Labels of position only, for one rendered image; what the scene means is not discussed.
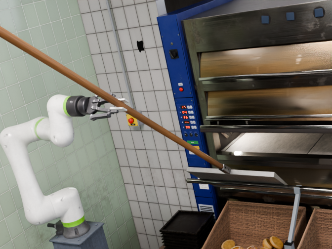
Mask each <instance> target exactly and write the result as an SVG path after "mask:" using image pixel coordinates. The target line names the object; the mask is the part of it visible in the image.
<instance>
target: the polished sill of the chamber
mask: <svg viewBox="0 0 332 249"><path fill-rule="evenodd" d="M217 159H218V160H229V161H252V162H275V163H297V164H320V165H332V155H318V154H287V153H257V152H225V151H220V152H219V153H218V154H217Z"/></svg>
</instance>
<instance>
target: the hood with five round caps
mask: <svg viewBox="0 0 332 249"><path fill-rule="evenodd" d="M190 21H191V26H192V31H193V37H194V42H195V47H196V52H203V51H213V50H224V49H234V48H243V47H254V46H264V45H274V44H284V43H294V42H308V41H318V40H328V39H332V0H322V1H315V2H308V3H301V4H295V5H288V6H281V7H274V8H267V9H260V10H253V11H246V12H239V13H232V14H225V15H218V16H212V17H205V18H198V19H191V20H190Z"/></svg>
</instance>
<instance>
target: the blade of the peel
mask: <svg viewBox="0 0 332 249"><path fill-rule="evenodd" d="M186 171H187V172H188V173H190V174H192V175H194V176H196V177H198V178H199V179H210V180H224V181H238V182H252V183H267V184H281V185H287V183H285V182H284V181H283V180H282V179H281V178H280V177H279V176H278V175H277V174H276V173H275V172H268V171H251V170H234V169H231V171H230V174H226V173H223V172H222V171H220V170H218V169H217V168H201V167H187V170H186ZM213 186H216V187H228V188H240V189H252V190H264V191H276V192H289V193H293V192H294V191H288V190H275V189H262V188H249V187H236V186H223V185H213Z"/></svg>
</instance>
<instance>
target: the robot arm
mask: <svg viewBox="0 0 332 249"><path fill-rule="evenodd" d="M98 97H99V96H97V95H95V96H93V97H85V96H82V95H78V96H65V95H61V94H58V95H54V96H52V97H51V98H50V99H49V101H48V103H47V111H48V116H49V118H48V117H37V118H35V119H33V120H30V121H28V122H25V123H22V124H18V125H14V126H10V127H7V128H5V129H4V130H3V131H2V132H1V133H0V144H1V146H2V148H3V150H4V152H5V154H6V156H7V158H8V160H9V163H10V165H11V168H12V170H13V173H14V175H15V178H16V181H17V184H18V188H19V191H20V194H21V198H22V203H23V207H24V212H25V217H26V219H27V221H28V222H29V223H31V224H33V225H42V224H45V223H47V222H50V221H52V220H55V219H57V218H60V220H59V221H58V222H56V223H55V224H53V223H48V224H47V226H48V227H52V228H55V229H56V232H55V233H56V235H61V234H63V236H64V237H65V238H67V239H73V238H78V237H80V236H82V235H84V234H86V233H87V232H88V231H89V230H90V225H89V224H88V223H87V222H86V220H85V217H84V210H83V206H82V203H81V199H80V196H79V193H78V190H77V189H76V188H73V187H67V188H64V189H61V190H59V191H57V192H55V193H52V194H50V195H48V196H45V195H43V193H42V191H41V188H40V186H39V184H38V181H37V179H36V176H35V173H34V170H33V167H32V164H31V161H30V158H29V154H28V150H27V147H28V145H29V144H30V143H32V142H36V141H40V140H45V141H51V142H53V144H54V145H56V146H58V147H67V146H69V145H70V144H72V142H73V141H74V138H75V133H74V128H73V121H72V117H83V116H85V115H90V117H89V119H91V120H92V121H95V120H97V119H105V118H110V117H111V114H114V113H119V111H127V109H125V108H124V107H110V109H106V108H101V107H100V106H101V105H103V104H105V103H109V102H107V101H106V100H104V99H98ZM97 112H104V114H96V115H95V113H97Z"/></svg>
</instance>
